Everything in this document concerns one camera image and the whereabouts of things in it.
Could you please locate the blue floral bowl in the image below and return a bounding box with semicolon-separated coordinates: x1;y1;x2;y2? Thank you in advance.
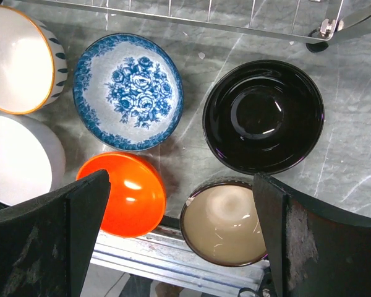
72;33;184;152

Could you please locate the beige interior dark bowl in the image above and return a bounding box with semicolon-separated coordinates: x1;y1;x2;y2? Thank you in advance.
180;177;267;267

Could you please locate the aluminium rail beam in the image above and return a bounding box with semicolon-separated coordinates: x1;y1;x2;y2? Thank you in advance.
91;217;269;296

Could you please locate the steel dish rack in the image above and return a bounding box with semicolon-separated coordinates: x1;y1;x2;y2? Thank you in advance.
25;1;371;52

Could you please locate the black bowl beige flower exterior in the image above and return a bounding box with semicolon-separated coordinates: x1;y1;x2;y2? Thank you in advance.
202;59;325;175

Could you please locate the orange plastic bowl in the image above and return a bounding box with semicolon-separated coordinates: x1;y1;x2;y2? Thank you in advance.
76;152;166;238

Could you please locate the white bowl orange rim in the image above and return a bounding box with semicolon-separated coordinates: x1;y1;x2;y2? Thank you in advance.
0;5;68;114

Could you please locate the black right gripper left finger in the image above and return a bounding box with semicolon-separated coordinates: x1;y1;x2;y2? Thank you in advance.
0;170;111;296

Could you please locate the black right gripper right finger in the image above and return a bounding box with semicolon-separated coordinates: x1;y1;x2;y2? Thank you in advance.
253;174;371;296

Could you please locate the plain white bowl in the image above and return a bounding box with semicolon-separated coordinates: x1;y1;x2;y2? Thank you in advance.
0;114;66;206

